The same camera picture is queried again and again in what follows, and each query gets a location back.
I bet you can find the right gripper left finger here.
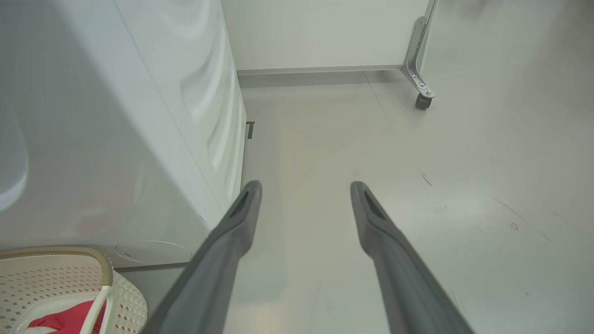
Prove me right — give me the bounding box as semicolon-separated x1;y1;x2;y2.
142;180;263;334

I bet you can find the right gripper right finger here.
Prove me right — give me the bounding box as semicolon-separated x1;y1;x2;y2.
350;180;474;334

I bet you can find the red garment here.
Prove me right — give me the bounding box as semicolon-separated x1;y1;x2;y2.
27;299;108;334

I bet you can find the cream perforated basket brown rim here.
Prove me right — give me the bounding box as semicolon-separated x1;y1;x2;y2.
0;245;149;334

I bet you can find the white front-load washing machine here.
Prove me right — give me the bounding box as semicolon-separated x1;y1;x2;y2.
0;0;247;270

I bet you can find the white partition board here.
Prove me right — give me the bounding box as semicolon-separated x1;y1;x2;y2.
221;0;432;76

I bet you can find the metal frame leg with caster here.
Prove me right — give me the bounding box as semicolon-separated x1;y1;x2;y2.
401;0;439;111

